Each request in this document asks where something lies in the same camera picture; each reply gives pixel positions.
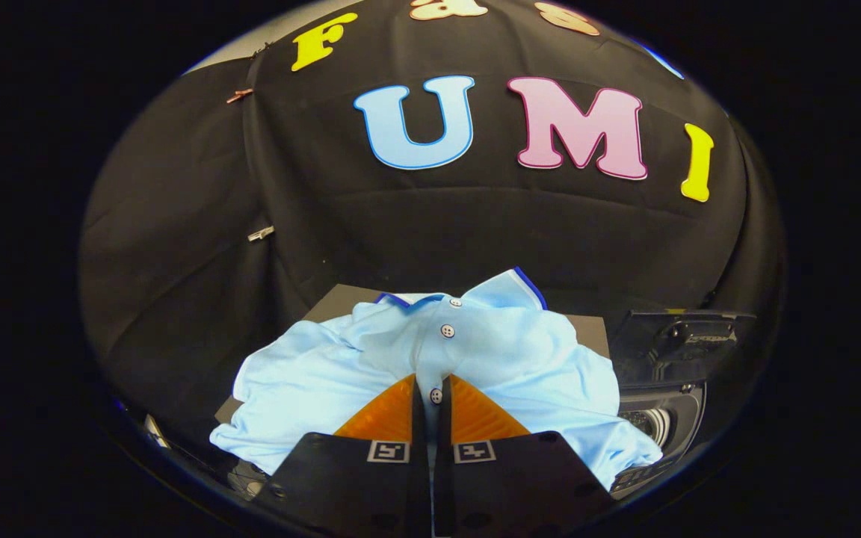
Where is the light blue polo shirt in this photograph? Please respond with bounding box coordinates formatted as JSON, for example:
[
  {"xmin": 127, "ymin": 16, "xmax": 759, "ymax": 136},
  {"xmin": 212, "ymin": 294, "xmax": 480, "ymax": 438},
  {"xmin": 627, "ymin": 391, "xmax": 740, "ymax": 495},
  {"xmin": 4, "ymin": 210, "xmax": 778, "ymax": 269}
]
[{"xmin": 210, "ymin": 267, "xmax": 663, "ymax": 491}]

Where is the dark glass washing machine lid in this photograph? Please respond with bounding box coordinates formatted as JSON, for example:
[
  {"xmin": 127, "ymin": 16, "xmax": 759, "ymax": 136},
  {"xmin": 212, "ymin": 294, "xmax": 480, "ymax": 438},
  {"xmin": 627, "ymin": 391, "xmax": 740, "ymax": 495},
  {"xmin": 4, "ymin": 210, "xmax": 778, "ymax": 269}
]
[{"xmin": 610, "ymin": 309, "xmax": 757, "ymax": 389}]

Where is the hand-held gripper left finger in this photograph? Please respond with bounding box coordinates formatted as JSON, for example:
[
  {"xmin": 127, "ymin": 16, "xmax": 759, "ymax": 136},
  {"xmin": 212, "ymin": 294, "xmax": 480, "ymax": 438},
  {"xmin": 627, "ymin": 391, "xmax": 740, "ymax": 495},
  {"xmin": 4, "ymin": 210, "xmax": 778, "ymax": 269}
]
[{"xmin": 270, "ymin": 374, "xmax": 432, "ymax": 538}]

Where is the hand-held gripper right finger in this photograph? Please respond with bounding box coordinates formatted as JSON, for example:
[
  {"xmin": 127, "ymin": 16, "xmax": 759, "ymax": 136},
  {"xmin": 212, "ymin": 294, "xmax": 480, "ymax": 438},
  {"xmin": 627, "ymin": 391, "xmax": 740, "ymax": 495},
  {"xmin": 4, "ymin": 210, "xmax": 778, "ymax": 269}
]
[{"xmin": 434, "ymin": 374, "xmax": 615, "ymax": 538}]

